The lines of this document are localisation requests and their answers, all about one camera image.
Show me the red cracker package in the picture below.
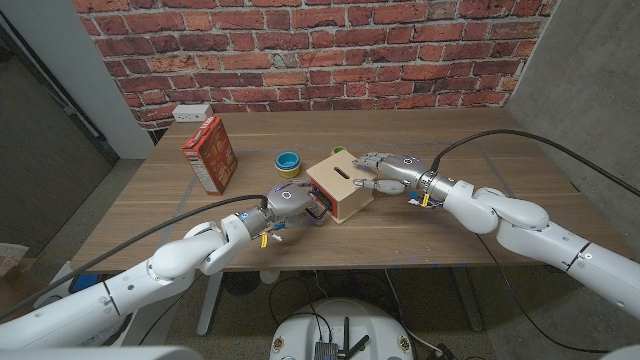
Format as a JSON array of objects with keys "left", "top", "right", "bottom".
[{"left": 181, "top": 115, "right": 239, "bottom": 196}]

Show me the wooden box with slot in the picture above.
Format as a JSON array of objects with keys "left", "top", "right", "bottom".
[{"left": 305, "top": 149, "right": 379, "bottom": 225}]

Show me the white robot torso edge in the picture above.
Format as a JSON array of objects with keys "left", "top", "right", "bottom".
[{"left": 0, "top": 345, "right": 204, "bottom": 360}]

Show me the blue and yellow bowl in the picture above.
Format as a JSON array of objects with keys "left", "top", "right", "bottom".
[{"left": 274, "top": 151, "right": 302, "bottom": 180}]

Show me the red-fronted wooden drawer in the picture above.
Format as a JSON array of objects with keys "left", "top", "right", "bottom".
[{"left": 304, "top": 184, "right": 334, "bottom": 221}]

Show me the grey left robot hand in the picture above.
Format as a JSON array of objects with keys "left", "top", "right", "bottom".
[{"left": 264, "top": 179, "right": 326, "bottom": 229}]

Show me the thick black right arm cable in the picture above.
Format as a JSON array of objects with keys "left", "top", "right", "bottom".
[{"left": 432, "top": 128, "right": 640, "bottom": 197}]

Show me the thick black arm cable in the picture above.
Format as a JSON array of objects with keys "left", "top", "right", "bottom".
[
  {"left": 432, "top": 128, "right": 640, "bottom": 197},
  {"left": 0, "top": 194, "right": 269, "bottom": 321}
]

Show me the black antenna module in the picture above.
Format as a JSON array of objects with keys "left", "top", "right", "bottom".
[{"left": 313, "top": 316, "right": 371, "bottom": 360}]

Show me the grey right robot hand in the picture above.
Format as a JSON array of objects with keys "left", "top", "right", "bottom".
[{"left": 352, "top": 152, "right": 431, "bottom": 196}]

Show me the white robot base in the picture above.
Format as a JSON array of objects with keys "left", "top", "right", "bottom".
[{"left": 269, "top": 298, "right": 415, "bottom": 360}]

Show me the white power outlet strip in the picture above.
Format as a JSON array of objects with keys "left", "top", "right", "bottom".
[{"left": 172, "top": 103, "right": 214, "bottom": 124}]

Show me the white table leg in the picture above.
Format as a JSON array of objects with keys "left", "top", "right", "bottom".
[{"left": 196, "top": 271, "right": 225, "bottom": 337}]

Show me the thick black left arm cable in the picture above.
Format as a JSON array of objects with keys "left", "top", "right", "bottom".
[{"left": 0, "top": 194, "right": 269, "bottom": 321}]

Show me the red brick printed backdrop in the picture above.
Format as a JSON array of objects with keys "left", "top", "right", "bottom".
[{"left": 72, "top": 0, "right": 559, "bottom": 131}]

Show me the grey table leg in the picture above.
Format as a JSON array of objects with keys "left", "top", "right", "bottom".
[{"left": 449, "top": 267, "right": 485, "bottom": 332}]

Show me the thin black floor cable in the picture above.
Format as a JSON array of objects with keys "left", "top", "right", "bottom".
[{"left": 474, "top": 234, "right": 611, "bottom": 354}]

